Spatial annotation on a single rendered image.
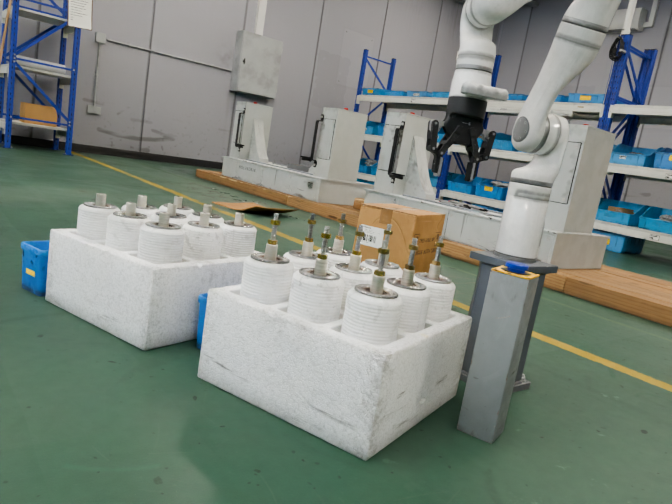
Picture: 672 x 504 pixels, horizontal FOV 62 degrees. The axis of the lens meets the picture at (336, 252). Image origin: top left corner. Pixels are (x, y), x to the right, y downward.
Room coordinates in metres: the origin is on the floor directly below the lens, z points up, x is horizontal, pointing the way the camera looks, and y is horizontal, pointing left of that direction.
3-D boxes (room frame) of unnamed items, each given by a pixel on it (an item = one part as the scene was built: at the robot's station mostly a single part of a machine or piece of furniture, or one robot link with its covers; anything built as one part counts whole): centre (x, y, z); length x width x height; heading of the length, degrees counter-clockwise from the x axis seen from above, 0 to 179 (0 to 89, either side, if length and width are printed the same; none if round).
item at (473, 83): (1.11, -0.21, 0.64); 0.11 x 0.09 x 0.06; 16
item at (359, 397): (1.09, -0.04, 0.09); 0.39 x 0.39 x 0.18; 58
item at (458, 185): (6.78, -1.48, 0.36); 0.50 x 0.38 x 0.21; 130
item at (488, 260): (1.28, -0.41, 0.15); 0.15 x 0.15 x 0.30; 40
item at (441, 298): (1.13, -0.21, 0.16); 0.10 x 0.10 x 0.18
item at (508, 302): (1.00, -0.33, 0.16); 0.07 x 0.07 x 0.31; 58
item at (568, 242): (3.49, -0.80, 0.45); 1.45 x 0.57 x 0.74; 40
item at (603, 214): (5.40, -2.64, 0.36); 0.50 x 0.38 x 0.21; 130
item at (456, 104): (1.12, -0.20, 0.57); 0.08 x 0.08 x 0.09
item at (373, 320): (0.93, -0.08, 0.16); 0.10 x 0.10 x 0.18
